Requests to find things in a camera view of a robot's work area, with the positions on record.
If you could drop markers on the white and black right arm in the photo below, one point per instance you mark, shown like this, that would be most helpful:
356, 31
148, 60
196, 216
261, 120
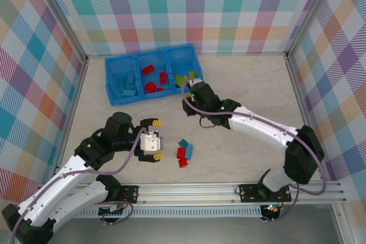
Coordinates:
263, 129

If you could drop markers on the aluminium side rail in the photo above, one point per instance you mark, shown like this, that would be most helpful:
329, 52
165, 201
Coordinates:
307, 107
73, 112

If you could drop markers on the blue three-compartment bin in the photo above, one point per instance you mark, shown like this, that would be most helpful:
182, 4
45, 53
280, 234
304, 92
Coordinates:
151, 58

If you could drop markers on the aluminium frame post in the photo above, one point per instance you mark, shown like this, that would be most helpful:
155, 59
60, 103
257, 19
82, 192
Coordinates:
313, 12
61, 15

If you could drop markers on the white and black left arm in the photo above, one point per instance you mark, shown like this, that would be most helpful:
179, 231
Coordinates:
63, 175

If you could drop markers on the short aluminium frame leg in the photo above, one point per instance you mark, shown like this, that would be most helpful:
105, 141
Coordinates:
341, 224

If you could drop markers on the thin aluminium cross rail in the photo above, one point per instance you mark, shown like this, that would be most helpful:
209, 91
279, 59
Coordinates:
243, 54

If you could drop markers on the green lego brick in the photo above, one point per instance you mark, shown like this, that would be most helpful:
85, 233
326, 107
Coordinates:
187, 95
179, 80
192, 74

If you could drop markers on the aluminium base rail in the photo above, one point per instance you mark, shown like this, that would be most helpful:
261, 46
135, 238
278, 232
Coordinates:
186, 192

